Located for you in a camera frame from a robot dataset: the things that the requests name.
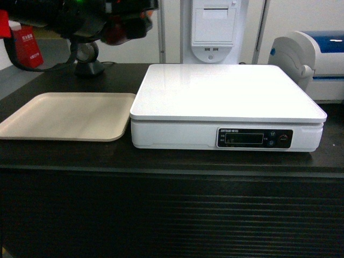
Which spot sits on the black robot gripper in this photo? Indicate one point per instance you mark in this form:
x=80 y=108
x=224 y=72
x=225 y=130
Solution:
x=85 y=20

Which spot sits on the dark red mango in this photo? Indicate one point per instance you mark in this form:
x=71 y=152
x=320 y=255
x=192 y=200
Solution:
x=114 y=34

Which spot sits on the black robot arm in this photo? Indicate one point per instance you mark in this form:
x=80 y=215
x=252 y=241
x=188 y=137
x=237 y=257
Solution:
x=39 y=14

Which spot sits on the white weighing scale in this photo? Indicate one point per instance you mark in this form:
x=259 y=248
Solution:
x=224 y=107

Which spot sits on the black checkout counter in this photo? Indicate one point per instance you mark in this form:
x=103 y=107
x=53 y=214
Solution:
x=110 y=199

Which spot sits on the black barcode scanner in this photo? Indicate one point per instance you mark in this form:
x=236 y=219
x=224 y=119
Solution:
x=87 y=64

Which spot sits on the white receipt printer kiosk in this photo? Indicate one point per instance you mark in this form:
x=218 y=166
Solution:
x=212 y=31

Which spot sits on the red fire extinguisher box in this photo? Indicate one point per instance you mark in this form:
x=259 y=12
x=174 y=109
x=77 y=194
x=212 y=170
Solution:
x=20 y=44

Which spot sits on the beige plastic tray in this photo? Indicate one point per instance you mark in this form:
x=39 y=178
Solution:
x=70 y=116

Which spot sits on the white blue label printer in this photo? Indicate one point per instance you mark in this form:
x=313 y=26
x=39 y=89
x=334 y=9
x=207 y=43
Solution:
x=314 y=61

